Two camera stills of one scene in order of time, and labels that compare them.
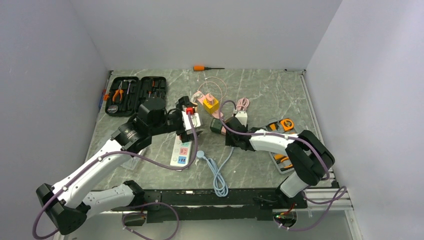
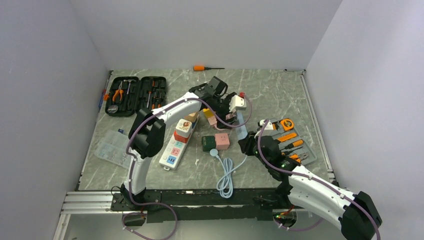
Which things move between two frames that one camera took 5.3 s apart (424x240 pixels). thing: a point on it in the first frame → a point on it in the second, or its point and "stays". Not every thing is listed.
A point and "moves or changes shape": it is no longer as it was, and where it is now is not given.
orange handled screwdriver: [203, 68] stays
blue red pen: [102, 98] stays
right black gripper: [229, 140] → [246, 143]
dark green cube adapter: [216, 125] → [208, 143]
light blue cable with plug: [220, 186] → [225, 185]
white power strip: [181, 152] moves or changes shape
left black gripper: [183, 102] → [228, 100]
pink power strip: [200, 98] moves or changes shape
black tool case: [125, 94] stays
